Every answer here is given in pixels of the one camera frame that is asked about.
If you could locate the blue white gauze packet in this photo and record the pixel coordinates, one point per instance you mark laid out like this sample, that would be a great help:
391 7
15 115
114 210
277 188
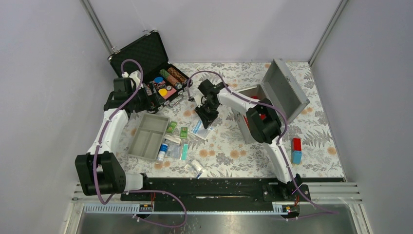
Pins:
197 129

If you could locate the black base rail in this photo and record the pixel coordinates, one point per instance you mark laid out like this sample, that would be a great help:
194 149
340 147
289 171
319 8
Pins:
223 194

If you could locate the black poker chip case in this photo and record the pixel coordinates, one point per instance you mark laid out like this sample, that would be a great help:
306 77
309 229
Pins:
148 55

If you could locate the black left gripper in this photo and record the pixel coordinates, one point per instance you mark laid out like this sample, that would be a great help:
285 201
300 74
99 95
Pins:
149 102

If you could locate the clear syringe packet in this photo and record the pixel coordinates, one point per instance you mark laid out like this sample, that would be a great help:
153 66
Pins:
188 168

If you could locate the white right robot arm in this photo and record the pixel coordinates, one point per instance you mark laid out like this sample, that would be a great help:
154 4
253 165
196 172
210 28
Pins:
264 124

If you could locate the grey plastic tray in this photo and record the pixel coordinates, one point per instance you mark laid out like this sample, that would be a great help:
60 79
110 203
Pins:
149 136

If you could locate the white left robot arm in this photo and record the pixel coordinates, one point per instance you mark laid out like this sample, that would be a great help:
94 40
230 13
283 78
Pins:
98 170

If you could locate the floral table mat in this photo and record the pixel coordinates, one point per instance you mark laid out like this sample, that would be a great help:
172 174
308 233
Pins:
224 153

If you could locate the green sachet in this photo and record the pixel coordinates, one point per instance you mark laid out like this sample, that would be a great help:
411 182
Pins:
183 133
171 127

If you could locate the green sachet upper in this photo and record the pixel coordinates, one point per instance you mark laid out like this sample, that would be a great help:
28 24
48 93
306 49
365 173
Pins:
171 127

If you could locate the red blue box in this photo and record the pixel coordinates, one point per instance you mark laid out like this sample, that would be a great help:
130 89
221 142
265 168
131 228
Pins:
296 151

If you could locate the white bandage roll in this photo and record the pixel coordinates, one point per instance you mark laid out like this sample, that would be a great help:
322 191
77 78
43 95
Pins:
197 166

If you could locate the green sachet lower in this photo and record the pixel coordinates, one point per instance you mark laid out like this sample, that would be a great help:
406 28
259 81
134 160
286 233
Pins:
183 133

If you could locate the white blue-label bottle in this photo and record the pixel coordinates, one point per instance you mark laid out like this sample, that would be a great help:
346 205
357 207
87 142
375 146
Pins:
162 152

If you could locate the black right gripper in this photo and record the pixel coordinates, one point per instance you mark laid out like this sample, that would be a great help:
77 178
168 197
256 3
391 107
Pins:
207 120

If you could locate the teal strip packet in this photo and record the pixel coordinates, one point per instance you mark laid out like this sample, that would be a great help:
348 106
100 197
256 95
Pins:
184 152

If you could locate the grey metal box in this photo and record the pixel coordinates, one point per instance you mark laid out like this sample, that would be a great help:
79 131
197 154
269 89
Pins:
281 88

